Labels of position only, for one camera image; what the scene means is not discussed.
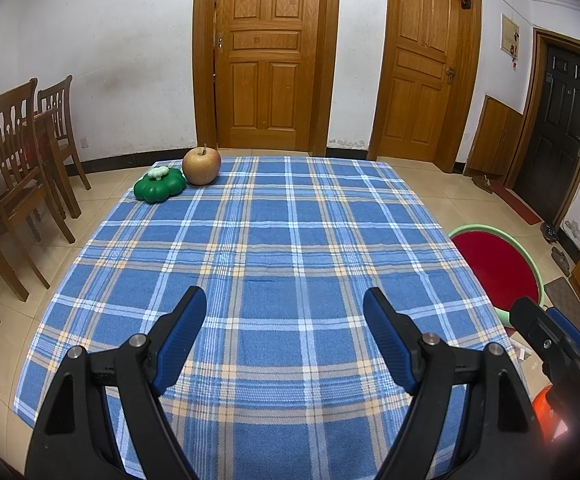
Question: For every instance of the wooden door with frame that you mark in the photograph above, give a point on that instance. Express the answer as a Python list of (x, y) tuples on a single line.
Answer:
[(265, 85), (419, 85)]

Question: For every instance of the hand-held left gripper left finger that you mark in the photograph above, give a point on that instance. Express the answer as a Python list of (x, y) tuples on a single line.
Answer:
[(180, 345)]

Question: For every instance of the brown shoe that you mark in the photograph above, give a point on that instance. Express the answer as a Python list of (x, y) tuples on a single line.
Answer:
[(483, 184)]

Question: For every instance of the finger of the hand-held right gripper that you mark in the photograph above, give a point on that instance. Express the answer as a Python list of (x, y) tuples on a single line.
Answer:
[(539, 332), (569, 327)]

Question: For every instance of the green flower-shaped container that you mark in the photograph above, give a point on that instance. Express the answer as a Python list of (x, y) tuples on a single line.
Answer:
[(157, 190)]

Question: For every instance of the red round stool green rim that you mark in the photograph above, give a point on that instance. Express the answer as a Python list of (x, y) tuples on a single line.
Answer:
[(499, 270)]

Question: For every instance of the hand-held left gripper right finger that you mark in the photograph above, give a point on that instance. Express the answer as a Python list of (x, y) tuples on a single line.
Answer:
[(394, 345)]

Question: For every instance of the wooden wall cabinet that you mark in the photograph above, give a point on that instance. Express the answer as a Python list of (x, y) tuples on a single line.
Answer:
[(494, 135)]

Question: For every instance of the red doormat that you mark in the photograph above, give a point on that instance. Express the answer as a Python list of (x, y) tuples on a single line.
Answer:
[(517, 203)]

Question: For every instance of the beige wall panel box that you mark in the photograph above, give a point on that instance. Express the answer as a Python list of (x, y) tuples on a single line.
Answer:
[(508, 32)]

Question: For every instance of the orange plastic bin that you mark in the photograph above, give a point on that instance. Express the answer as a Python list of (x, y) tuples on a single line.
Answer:
[(547, 412)]

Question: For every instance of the black entrance door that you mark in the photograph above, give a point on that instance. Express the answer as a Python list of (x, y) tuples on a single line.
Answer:
[(554, 135)]

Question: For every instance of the blue plaid tablecloth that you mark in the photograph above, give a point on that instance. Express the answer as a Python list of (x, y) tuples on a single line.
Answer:
[(280, 260)]

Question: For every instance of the grey floor mat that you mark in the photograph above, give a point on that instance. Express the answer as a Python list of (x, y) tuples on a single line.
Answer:
[(559, 290)]

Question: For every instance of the brown apple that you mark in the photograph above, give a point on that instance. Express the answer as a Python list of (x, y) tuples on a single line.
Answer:
[(201, 167)]

